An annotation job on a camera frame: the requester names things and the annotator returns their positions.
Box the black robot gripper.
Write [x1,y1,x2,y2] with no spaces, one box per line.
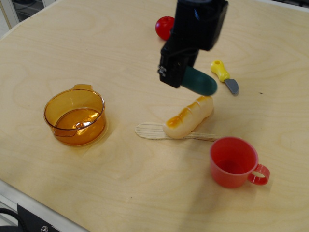
[157,0,228,88]

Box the green toy cucumber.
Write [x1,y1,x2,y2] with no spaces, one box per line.
[181,66,217,96]

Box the red plastic cup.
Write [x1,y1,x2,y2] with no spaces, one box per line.
[210,137,270,189]

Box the red toy apple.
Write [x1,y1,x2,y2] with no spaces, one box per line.
[155,16,174,41]

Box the toy bread loaf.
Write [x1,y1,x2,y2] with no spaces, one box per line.
[163,96,214,139]

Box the wooden spatula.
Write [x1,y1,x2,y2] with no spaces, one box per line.
[135,122,224,142]

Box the orange transparent toy pot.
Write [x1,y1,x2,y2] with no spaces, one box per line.
[44,84,108,146]

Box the yellow handled toy knife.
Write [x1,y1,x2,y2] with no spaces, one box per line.
[211,60,239,95]

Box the aluminium table frame rail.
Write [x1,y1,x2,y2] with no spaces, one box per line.
[0,181,87,232]

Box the black bracket with screw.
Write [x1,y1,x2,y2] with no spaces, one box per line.
[17,205,59,232]

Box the black cable at corner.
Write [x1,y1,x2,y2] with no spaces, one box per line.
[0,207,25,232]

